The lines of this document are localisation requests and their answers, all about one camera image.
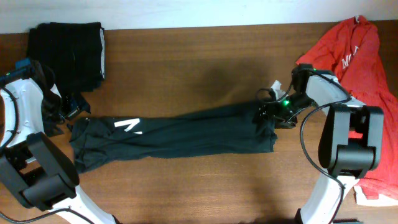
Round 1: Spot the dark green t-shirt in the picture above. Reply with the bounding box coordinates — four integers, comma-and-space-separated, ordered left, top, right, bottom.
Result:
70, 101, 277, 174

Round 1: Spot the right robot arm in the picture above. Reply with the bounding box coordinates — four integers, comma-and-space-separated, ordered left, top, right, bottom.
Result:
253, 63, 384, 224

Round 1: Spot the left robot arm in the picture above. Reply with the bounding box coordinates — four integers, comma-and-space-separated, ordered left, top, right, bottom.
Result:
1, 58, 118, 224

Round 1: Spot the folded black clothes stack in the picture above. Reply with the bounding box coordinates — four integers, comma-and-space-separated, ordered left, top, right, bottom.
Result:
27, 22, 105, 94

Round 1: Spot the red t-shirt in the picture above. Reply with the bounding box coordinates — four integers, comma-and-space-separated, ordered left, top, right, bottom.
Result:
296, 16, 397, 200

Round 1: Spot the white garment under red shirt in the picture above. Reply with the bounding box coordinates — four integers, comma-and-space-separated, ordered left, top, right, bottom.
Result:
353, 186, 397, 207

